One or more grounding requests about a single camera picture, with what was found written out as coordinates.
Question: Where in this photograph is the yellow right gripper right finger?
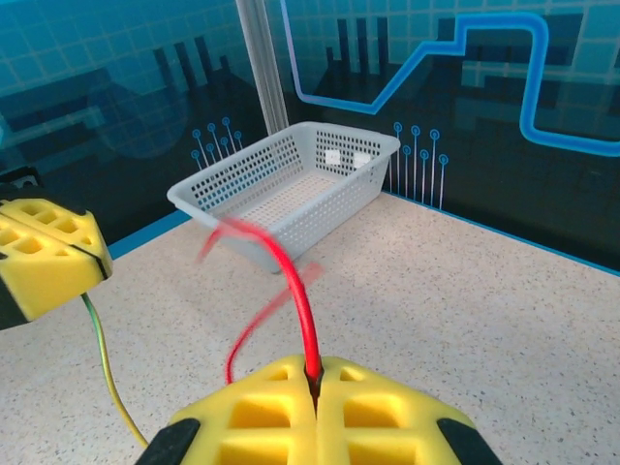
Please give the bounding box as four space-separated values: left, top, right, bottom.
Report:
314 356 505 465

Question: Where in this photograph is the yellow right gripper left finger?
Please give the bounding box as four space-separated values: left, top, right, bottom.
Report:
135 355 319 465

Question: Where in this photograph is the green-yellow striped cable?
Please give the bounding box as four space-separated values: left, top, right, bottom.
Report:
80 293 150 450

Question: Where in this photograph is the red cable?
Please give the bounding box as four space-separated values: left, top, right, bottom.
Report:
193 216 325 388

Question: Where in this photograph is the white basket with labels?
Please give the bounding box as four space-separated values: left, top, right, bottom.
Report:
167 120 402 275

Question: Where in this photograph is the aluminium frame post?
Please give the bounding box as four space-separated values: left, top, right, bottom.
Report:
235 0 292 137

